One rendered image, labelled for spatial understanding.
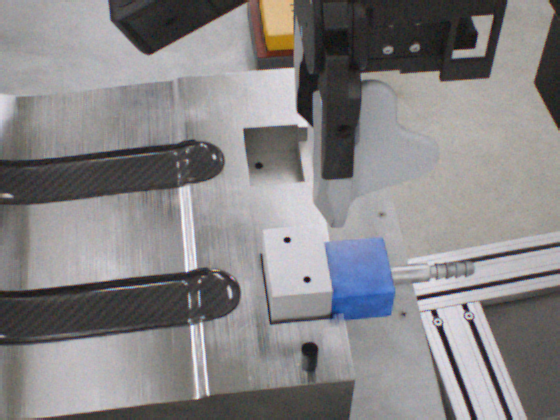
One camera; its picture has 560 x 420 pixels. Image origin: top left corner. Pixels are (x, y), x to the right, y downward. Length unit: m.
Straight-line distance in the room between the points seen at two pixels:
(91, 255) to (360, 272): 0.17
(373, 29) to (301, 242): 0.21
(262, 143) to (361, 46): 0.30
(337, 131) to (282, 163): 0.28
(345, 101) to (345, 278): 0.20
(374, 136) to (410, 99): 1.52
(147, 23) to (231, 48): 0.48
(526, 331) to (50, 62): 0.81
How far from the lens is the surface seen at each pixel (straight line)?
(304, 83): 0.53
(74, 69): 0.90
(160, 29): 0.43
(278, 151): 0.74
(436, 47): 0.47
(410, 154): 0.49
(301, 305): 0.61
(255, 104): 0.73
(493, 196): 1.87
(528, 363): 1.43
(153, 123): 0.73
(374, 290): 0.62
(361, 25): 0.43
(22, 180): 0.72
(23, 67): 0.91
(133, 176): 0.70
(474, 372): 1.39
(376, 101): 0.47
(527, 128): 1.99
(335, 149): 0.46
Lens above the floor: 1.42
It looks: 52 degrees down
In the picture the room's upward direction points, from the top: 1 degrees clockwise
